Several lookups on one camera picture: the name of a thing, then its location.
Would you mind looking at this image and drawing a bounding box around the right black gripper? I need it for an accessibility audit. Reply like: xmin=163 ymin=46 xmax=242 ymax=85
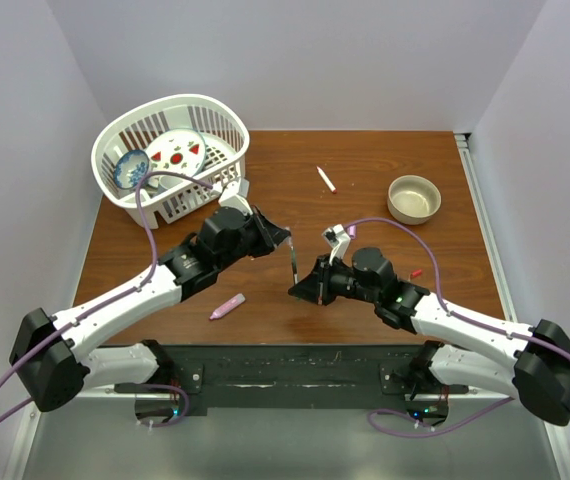
xmin=289 ymin=254 xmax=379 ymax=306

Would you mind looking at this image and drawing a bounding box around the green gel pen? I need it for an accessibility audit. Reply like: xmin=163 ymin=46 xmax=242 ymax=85
xmin=289 ymin=245 xmax=299 ymax=285

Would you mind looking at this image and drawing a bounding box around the purple highlighter cap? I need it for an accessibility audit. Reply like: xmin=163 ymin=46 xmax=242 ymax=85
xmin=347 ymin=225 xmax=357 ymax=239

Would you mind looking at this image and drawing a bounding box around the white red marker pen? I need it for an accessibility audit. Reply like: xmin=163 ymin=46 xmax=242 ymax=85
xmin=316 ymin=166 xmax=337 ymax=194

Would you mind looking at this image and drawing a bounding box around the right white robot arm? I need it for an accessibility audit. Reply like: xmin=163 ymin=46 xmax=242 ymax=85
xmin=288 ymin=247 xmax=570 ymax=426

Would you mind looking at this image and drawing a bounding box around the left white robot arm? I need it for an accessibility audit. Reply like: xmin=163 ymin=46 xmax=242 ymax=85
xmin=9 ymin=207 xmax=291 ymax=412

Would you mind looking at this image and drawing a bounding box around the pink highlighter pen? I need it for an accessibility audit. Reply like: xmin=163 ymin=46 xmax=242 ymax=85
xmin=209 ymin=293 xmax=246 ymax=321

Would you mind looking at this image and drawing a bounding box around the white cup in basket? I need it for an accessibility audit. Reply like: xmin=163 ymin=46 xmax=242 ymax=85
xmin=157 ymin=175 xmax=185 ymax=195

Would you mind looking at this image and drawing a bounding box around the white plate with fruit pattern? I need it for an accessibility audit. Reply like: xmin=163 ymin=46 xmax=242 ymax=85
xmin=145 ymin=128 xmax=206 ymax=177

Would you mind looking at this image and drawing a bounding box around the white plastic dish basket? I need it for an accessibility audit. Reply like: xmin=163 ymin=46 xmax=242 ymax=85
xmin=90 ymin=94 xmax=250 ymax=228

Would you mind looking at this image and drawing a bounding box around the beige ceramic bowl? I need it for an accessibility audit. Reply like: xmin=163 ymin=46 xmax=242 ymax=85
xmin=387 ymin=175 xmax=442 ymax=225

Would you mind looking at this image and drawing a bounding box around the blue patterned bowl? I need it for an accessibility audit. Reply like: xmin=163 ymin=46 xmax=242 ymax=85
xmin=113 ymin=149 xmax=150 ymax=190

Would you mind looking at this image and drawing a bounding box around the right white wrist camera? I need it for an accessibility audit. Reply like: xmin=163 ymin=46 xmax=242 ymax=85
xmin=322 ymin=224 xmax=351 ymax=265

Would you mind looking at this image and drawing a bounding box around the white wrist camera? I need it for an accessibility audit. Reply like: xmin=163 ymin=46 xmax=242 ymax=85
xmin=218 ymin=179 xmax=252 ymax=215
xmin=322 ymin=224 xmax=351 ymax=265

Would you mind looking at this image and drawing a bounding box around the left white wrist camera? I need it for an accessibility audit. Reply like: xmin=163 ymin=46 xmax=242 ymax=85
xmin=218 ymin=179 xmax=252 ymax=215

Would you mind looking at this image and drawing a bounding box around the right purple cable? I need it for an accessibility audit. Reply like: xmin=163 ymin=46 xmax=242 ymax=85
xmin=347 ymin=217 xmax=570 ymax=440

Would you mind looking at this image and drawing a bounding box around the purple cable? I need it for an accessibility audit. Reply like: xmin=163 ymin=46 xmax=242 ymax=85
xmin=347 ymin=217 xmax=570 ymax=440
xmin=0 ymin=170 xmax=226 ymax=449

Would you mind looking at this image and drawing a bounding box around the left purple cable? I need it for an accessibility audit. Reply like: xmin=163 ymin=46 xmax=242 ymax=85
xmin=0 ymin=170 xmax=226 ymax=449

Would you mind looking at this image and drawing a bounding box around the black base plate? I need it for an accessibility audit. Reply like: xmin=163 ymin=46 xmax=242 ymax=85
xmin=99 ymin=343 xmax=466 ymax=416

